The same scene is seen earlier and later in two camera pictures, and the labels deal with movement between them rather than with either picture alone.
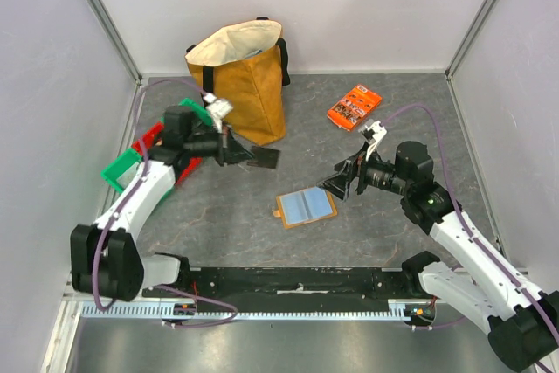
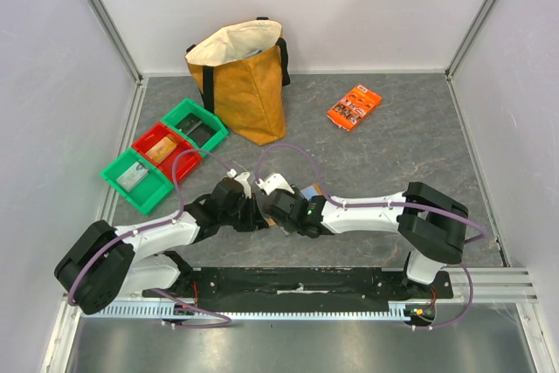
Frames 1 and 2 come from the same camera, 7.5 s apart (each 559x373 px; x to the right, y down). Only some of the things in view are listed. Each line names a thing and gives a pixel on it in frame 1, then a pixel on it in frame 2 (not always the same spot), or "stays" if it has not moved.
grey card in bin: [127, 176] stays
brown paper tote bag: [245, 65] stays
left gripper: [229, 150] → [255, 220]
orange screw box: [348, 111] stays
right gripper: [358, 175] → [271, 209]
